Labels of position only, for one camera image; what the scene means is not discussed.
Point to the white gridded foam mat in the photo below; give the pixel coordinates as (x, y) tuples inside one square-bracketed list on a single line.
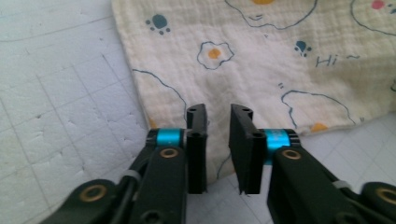
[(46, 93)]

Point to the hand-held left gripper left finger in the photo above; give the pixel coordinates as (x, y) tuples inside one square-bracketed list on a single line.
[(196, 149)]

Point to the cream printed cloth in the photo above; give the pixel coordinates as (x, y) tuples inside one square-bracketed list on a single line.
[(249, 68)]

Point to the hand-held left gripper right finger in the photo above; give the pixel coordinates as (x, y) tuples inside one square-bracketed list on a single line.
[(247, 155)]

